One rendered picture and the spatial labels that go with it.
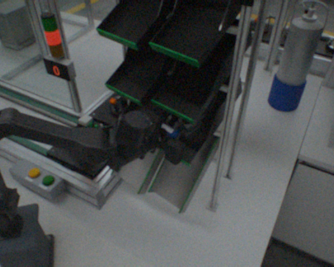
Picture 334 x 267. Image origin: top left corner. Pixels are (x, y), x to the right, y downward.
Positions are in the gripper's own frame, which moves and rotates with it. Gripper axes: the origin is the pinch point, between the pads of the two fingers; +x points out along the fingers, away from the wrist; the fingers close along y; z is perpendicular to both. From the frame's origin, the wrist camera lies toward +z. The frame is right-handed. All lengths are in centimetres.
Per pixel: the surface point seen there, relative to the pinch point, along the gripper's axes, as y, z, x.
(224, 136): -11.3, -1.1, 14.9
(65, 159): 40, -34, 0
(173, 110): -2.4, 8.3, -1.9
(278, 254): -41, -104, 98
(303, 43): -7, 18, 83
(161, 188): 1.3, -26.5, 8.5
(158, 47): 2.5, 23.0, -6.3
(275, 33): 17, 13, 117
